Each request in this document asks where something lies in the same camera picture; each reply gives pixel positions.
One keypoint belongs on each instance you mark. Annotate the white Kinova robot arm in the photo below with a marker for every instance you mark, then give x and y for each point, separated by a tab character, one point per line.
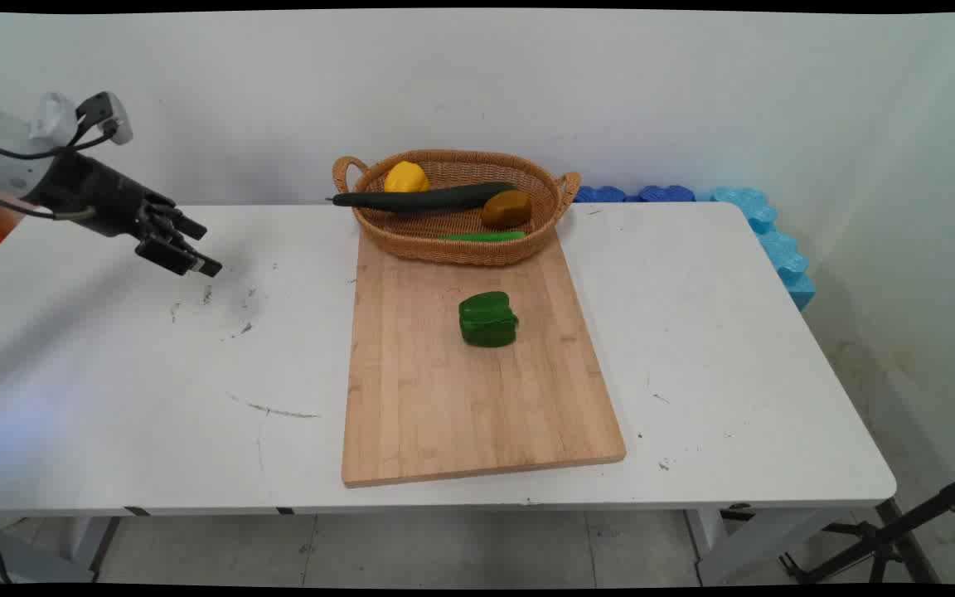
1	143

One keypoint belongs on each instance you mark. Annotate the ochre oval toy vegetable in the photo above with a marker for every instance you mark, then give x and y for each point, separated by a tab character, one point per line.
506	209

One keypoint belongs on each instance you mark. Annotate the thin light green toy bean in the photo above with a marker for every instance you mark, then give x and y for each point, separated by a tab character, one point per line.
482	237

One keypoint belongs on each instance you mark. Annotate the dark blue foam mat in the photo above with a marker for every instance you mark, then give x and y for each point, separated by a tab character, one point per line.
666	193
600	195

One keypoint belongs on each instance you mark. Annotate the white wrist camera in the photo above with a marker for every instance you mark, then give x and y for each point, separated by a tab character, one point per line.
109	112

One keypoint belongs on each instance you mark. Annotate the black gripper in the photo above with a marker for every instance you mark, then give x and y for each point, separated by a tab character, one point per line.
100	199

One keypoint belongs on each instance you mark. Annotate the white table leg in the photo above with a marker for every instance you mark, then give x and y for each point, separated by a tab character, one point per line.
84	539
743	543

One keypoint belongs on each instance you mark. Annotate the green toy bell pepper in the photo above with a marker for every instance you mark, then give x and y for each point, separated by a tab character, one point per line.
487	322

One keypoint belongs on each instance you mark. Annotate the long dark green cucumber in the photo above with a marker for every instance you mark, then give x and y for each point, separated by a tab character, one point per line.
428	199

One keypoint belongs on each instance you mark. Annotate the yellow toy bell pepper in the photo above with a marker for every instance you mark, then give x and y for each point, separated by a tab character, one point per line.
405	177

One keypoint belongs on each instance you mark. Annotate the black tripod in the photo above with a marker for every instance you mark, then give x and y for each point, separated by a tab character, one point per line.
892	535

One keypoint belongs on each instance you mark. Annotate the wooden cutting board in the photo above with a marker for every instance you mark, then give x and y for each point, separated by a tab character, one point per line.
461	398

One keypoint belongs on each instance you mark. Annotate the light blue foam mat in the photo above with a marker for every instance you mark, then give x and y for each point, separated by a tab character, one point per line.
780	249

